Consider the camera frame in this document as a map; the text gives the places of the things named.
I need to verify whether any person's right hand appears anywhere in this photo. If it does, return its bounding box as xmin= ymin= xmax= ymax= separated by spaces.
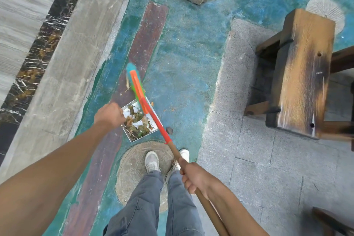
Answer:
xmin=178 ymin=157 xmax=219 ymax=201

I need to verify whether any person's left hand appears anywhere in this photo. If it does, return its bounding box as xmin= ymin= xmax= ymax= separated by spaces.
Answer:
xmin=94 ymin=102 xmax=126 ymax=131

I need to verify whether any square metal dustpan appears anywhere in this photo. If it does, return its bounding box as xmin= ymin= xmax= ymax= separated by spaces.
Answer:
xmin=121 ymin=96 xmax=160 ymax=143

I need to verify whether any pile of dry leaves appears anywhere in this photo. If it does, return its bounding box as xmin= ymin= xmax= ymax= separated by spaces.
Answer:
xmin=123 ymin=101 xmax=177 ymax=140

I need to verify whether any orange broom with wooden handle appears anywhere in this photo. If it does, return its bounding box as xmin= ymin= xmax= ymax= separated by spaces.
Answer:
xmin=126 ymin=63 xmax=230 ymax=236

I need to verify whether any person's left forearm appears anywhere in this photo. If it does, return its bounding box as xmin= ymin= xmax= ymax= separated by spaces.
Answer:
xmin=0 ymin=122 xmax=112 ymax=236

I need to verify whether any person's right forearm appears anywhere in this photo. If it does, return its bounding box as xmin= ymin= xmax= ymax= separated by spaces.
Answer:
xmin=206 ymin=182 xmax=270 ymax=236

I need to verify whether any person's right white shoe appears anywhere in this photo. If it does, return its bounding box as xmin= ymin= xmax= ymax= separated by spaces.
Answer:
xmin=165 ymin=149 xmax=190 ymax=184

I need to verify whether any person's white shoe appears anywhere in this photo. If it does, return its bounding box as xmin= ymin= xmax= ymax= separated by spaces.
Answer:
xmin=144 ymin=151 xmax=162 ymax=174
xmin=165 ymin=149 xmax=190 ymax=184

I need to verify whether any person's right leg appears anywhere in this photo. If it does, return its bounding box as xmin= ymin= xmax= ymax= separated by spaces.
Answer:
xmin=165 ymin=171 xmax=206 ymax=236

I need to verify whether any person's leg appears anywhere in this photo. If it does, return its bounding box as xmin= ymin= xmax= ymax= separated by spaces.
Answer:
xmin=165 ymin=171 xmax=206 ymax=236
xmin=104 ymin=171 xmax=164 ymax=236

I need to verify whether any person's left white shoe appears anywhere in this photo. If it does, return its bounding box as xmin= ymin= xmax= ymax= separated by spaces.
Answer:
xmin=144 ymin=151 xmax=162 ymax=174

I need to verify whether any person's left leg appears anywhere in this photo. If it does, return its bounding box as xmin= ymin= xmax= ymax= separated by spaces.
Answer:
xmin=104 ymin=171 xmax=164 ymax=236

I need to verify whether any dark burnt wooden stool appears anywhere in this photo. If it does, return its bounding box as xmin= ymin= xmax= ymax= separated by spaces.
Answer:
xmin=244 ymin=8 xmax=337 ymax=139

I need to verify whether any round carved stone disc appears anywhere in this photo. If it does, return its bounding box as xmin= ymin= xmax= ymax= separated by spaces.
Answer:
xmin=305 ymin=0 xmax=346 ymax=36

